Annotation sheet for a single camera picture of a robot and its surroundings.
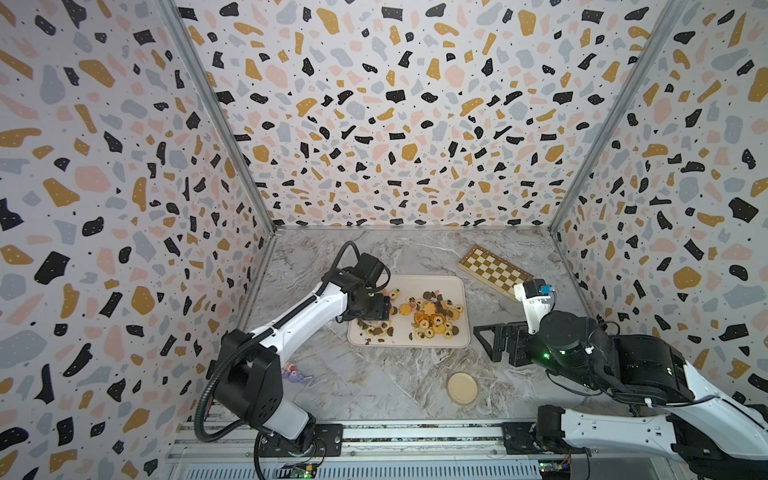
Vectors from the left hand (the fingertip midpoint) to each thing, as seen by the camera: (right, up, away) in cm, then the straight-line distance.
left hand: (380, 311), depth 84 cm
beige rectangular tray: (+7, +5, +19) cm, 21 cm away
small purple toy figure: (-24, -16, -2) cm, 29 cm away
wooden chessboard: (+39, +10, +22) cm, 46 cm away
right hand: (+23, +1, -26) cm, 35 cm away
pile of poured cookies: (+16, -3, +10) cm, 19 cm away
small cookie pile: (-2, -7, +8) cm, 11 cm away
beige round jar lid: (+23, -21, -2) cm, 31 cm away
